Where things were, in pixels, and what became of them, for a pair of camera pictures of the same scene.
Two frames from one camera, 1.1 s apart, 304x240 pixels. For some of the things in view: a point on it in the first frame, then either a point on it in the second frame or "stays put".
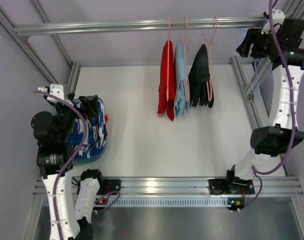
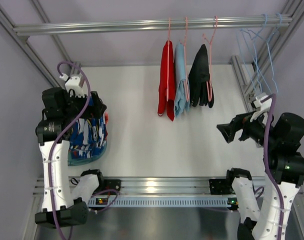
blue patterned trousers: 96,136 stays put
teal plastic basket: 86,160 stays put
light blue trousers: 181,104 stays put
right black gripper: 252,43 -> 242,127
